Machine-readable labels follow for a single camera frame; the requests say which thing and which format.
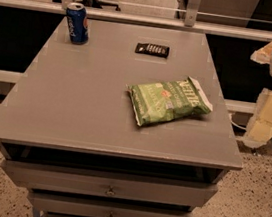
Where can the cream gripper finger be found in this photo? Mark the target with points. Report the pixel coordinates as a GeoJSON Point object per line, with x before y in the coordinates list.
{"type": "Point", "coordinates": [263, 55]}
{"type": "Point", "coordinates": [259, 127]}

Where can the black rxbar chocolate bar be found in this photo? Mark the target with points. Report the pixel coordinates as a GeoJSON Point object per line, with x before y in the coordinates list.
{"type": "Point", "coordinates": [152, 49]}

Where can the blue pepsi can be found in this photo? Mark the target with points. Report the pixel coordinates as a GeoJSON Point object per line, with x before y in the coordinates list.
{"type": "Point", "coordinates": [77, 23]}

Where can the grey metal railing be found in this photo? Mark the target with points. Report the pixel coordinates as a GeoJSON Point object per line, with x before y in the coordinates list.
{"type": "Point", "coordinates": [249, 18]}

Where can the green kettle chips bag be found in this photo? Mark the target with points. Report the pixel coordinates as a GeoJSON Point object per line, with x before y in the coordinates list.
{"type": "Point", "coordinates": [166, 101]}

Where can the grey drawer cabinet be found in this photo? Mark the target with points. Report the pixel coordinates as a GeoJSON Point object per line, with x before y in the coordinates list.
{"type": "Point", "coordinates": [68, 132]}

